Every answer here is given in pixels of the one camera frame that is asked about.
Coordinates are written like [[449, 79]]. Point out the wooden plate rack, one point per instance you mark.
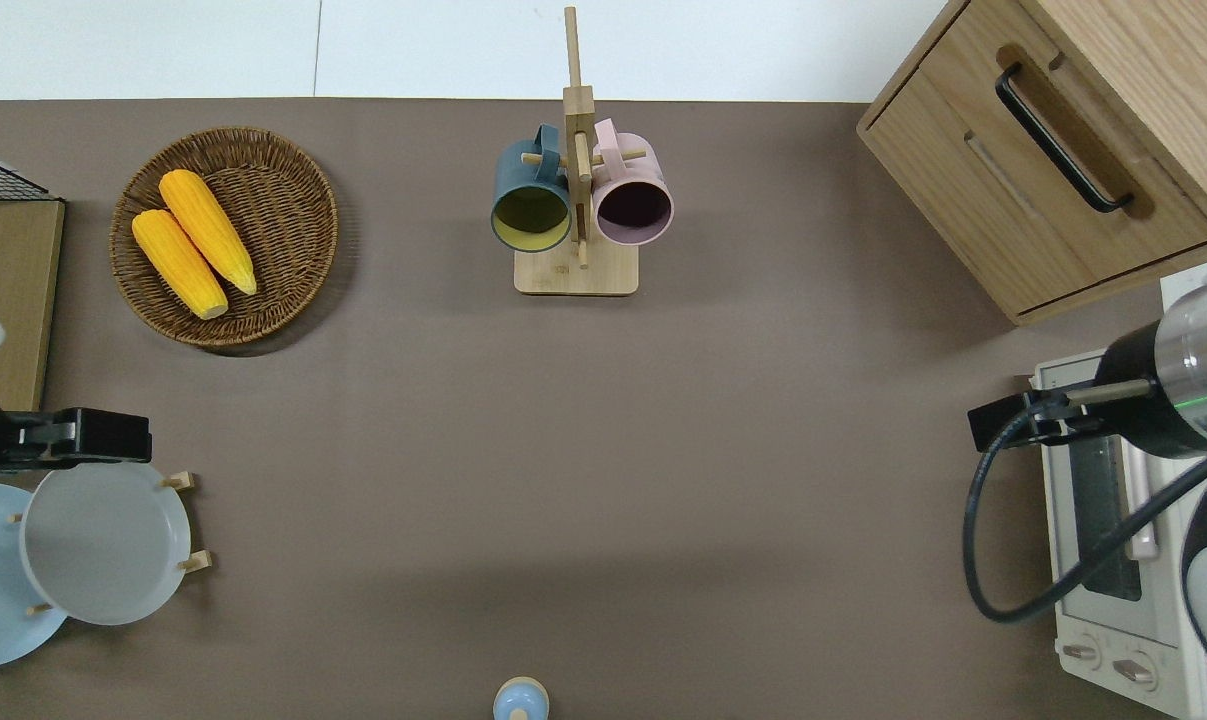
[[201, 561]]

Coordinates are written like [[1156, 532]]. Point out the wooden mug tree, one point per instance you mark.
[[575, 275]]

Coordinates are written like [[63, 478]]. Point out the small blue bell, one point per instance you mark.
[[520, 700]]

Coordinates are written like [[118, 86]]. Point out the brown wicker basket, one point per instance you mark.
[[283, 220]]

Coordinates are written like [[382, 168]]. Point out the gray plate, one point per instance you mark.
[[103, 545]]

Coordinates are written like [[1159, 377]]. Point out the pink mug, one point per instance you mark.
[[653, 175]]

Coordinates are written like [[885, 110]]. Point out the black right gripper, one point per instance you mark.
[[1138, 410]]

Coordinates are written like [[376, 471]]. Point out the brown table mat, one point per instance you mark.
[[663, 450]]

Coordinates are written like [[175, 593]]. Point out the white toaster oven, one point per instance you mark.
[[1093, 620]]

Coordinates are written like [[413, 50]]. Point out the dark blue mug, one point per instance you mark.
[[513, 180]]

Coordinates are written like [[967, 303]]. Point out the yellow corn cob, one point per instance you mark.
[[178, 262], [208, 230]]

